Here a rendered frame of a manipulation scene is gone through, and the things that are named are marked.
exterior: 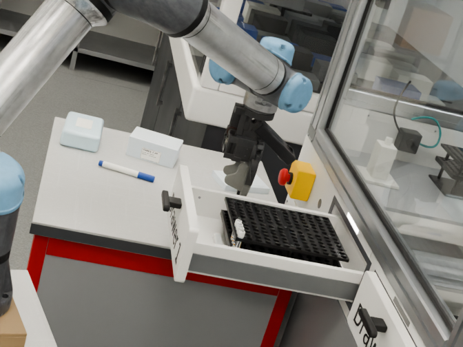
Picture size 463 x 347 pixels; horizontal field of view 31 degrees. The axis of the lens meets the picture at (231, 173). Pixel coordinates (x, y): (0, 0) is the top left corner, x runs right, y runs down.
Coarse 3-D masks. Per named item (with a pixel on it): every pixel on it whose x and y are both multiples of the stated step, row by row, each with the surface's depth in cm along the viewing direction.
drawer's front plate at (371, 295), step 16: (368, 272) 148; (368, 288) 146; (368, 304) 144; (384, 304) 138; (352, 320) 150; (384, 320) 137; (400, 320) 134; (368, 336) 142; (384, 336) 136; (400, 336) 130
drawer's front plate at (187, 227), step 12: (180, 168) 168; (180, 180) 165; (180, 192) 162; (192, 192) 159; (192, 204) 154; (168, 216) 170; (180, 216) 156; (192, 216) 149; (180, 228) 154; (192, 228) 145; (180, 240) 151; (192, 240) 145; (180, 252) 149; (192, 252) 146; (180, 264) 147; (180, 276) 148
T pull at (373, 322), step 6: (360, 312) 138; (366, 312) 137; (360, 318) 137; (366, 318) 136; (372, 318) 136; (378, 318) 137; (366, 324) 135; (372, 324) 134; (378, 324) 135; (384, 324) 135; (366, 330) 134; (372, 330) 132; (378, 330) 135; (384, 330) 135; (372, 336) 132
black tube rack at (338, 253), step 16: (240, 208) 166; (256, 208) 169; (272, 208) 171; (224, 224) 164; (256, 224) 160; (272, 224) 162; (288, 224) 164; (304, 224) 166; (320, 224) 169; (256, 240) 155; (272, 240) 156; (288, 240) 158; (304, 240) 161; (320, 240) 163; (336, 240) 165; (288, 256) 157; (304, 256) 160; (320, 256) 156; (336, 256) 158
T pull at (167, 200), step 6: (162, 192) 160; (168, 192) 160; (162, 198) 158; (168, 198) 157; (174, 198) 158; (180, 198) 159; (168, 204) 155; (174, 204) 157; (180, 204) 157; (168, 210) 154
